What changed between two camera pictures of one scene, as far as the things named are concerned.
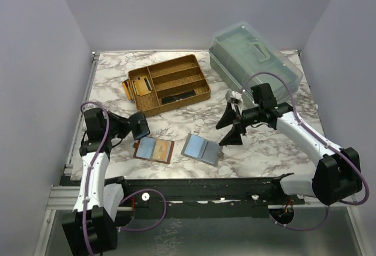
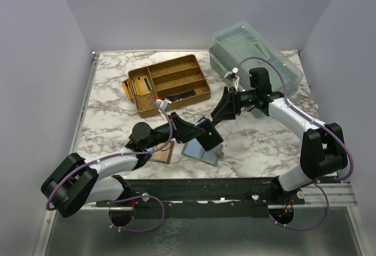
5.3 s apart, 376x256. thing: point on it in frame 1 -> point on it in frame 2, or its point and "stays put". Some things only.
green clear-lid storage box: x=247 y=57 stays put
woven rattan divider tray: x=168 y=85 stays put
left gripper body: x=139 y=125 -> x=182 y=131
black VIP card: x=177 y=97 stays put
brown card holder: x=153 y=148 stays put
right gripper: x=234 y=137 -> x=228 y=107
